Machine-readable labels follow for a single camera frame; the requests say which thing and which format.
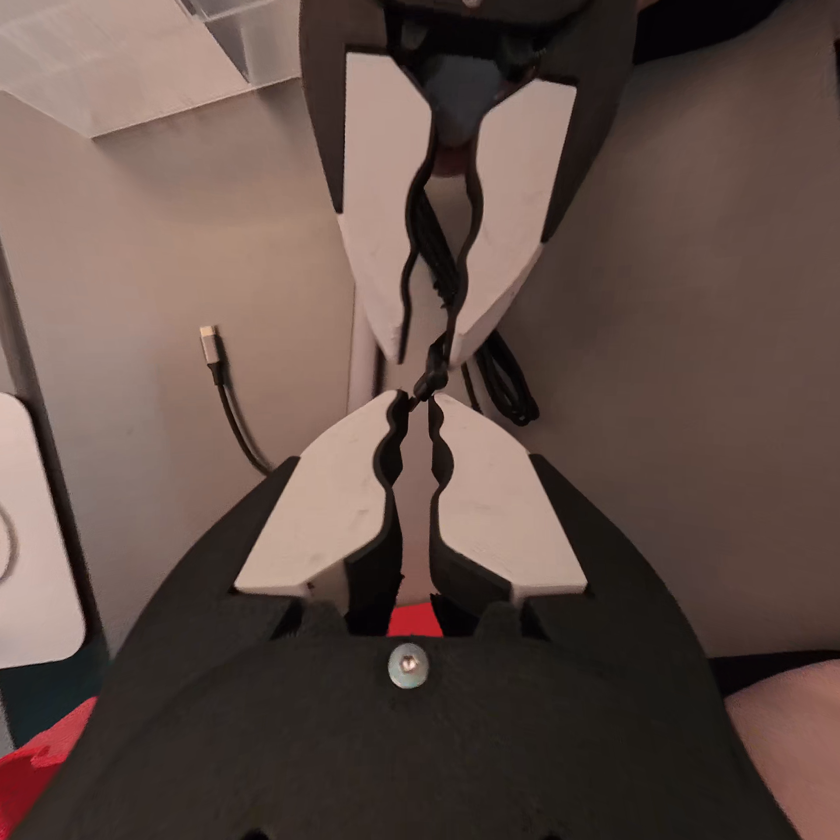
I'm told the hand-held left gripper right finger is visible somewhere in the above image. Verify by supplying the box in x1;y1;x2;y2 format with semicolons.
430;392;588;631

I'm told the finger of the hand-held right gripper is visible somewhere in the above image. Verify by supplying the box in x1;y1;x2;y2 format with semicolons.
338;52;435;365
455;77;580;366

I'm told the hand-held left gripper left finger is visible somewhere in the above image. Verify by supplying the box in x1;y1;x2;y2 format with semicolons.
234;390;409;632

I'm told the black usb cable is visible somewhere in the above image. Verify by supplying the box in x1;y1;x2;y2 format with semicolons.
406;190;542;427

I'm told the clear plastic bin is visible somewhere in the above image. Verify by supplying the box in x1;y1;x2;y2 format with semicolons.
0;0;306;140

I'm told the red plastic bin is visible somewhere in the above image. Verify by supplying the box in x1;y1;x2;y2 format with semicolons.
0;602;446;840

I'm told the white monitor stand base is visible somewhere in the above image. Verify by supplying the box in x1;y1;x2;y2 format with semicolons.
0;392;88;669

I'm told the black desk mat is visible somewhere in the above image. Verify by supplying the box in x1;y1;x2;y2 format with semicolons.
0;633;111;752

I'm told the person's bare leg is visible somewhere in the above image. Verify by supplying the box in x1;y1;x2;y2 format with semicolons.
722;659;840;840

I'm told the white monitor cable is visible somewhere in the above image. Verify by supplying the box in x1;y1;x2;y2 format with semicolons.
0;505;19;585

